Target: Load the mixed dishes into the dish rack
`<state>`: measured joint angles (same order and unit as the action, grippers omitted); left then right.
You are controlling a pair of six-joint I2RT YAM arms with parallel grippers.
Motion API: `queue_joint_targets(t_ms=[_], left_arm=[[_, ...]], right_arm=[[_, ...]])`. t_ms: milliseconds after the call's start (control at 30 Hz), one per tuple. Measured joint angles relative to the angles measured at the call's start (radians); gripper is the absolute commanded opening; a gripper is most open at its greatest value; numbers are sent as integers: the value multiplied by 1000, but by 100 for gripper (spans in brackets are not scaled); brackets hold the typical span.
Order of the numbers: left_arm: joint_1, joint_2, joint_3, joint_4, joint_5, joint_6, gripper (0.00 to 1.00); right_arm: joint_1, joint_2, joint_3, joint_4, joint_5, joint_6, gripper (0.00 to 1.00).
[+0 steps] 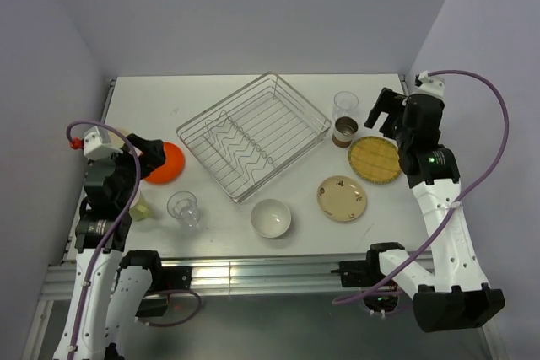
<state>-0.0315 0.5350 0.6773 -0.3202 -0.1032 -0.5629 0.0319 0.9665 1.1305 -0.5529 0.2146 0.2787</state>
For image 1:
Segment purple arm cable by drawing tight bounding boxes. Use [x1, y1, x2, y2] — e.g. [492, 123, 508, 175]
[66, 120, 203, 360]
[332, 68, 510, 306]

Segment pale yellow mug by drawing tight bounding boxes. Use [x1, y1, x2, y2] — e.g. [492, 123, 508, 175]
[128, 190, 154, 222]

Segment cream floral plate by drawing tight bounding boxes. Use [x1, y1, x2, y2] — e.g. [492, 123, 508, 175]
[108, 127, 134, 151]
[316, 175, 367, 223]

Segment clear glass near rack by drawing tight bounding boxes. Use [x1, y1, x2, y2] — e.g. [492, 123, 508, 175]
[332, 91, 359, 121]

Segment cream floral plate right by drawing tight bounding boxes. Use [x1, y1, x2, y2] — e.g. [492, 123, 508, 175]
[316, 175, 367, 223]

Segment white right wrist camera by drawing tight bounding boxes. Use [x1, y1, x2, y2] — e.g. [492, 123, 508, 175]
[413, 71, 445, 100]

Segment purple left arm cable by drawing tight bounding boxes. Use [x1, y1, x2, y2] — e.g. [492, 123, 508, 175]
[66, 120, 203, 360]

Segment brown white ceramic cup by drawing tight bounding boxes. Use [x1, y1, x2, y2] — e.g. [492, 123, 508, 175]
[332, 116, 359, 148]

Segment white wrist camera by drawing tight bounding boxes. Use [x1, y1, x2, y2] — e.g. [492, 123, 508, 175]
[83, 126, 114, 161]
[413, 71, 445, 100]

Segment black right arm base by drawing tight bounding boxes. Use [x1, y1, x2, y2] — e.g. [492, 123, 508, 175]
[331, 243, 406, 314]

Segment white ceramic bowl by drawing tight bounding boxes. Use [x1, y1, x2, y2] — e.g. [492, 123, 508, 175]
[250, 199, 292, 239]

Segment aluminium table front rail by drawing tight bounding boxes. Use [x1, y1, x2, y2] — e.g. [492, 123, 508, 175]
[40, 252, 440, 300]

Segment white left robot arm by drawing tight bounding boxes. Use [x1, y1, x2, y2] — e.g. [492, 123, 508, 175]
[54, 126, 165, 359]

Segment metal wire dish rack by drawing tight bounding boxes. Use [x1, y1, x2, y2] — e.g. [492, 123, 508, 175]
[176, 72, 331, 204]

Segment yellow woven pattern plate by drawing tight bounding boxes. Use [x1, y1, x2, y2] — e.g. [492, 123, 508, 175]
[348, 136, 402, 185]

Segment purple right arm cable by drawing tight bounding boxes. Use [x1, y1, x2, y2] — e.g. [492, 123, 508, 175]
[332, 68, 510, 306]

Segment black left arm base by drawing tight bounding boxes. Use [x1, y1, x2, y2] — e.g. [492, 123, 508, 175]
[120, 250, 192, 318]

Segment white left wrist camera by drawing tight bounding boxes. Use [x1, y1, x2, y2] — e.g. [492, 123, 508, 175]
[83, 126, 114, 161]

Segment clear faceted drinking glass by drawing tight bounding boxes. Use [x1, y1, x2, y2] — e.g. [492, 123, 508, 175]
[166, 191, 201, 228]

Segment orange plate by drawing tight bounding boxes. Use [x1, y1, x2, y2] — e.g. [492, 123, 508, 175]
[144, 142, 186, 185]

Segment cream floral plate left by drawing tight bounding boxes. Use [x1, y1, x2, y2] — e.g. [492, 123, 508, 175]
[108, 127, 134, 151]

